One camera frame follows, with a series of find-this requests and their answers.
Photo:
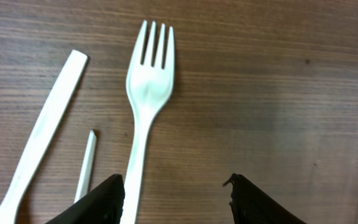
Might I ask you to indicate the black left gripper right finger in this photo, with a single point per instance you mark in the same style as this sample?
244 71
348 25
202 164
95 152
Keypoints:
251 205

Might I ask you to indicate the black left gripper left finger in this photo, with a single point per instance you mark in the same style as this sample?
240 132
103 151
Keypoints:
102 205

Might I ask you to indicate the white slim fork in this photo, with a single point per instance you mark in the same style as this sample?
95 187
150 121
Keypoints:
149 85

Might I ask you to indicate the white bent thin fork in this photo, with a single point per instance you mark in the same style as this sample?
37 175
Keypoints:
86 168

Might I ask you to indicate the white fork leftmost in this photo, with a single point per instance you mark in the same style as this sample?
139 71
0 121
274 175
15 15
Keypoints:
42 134

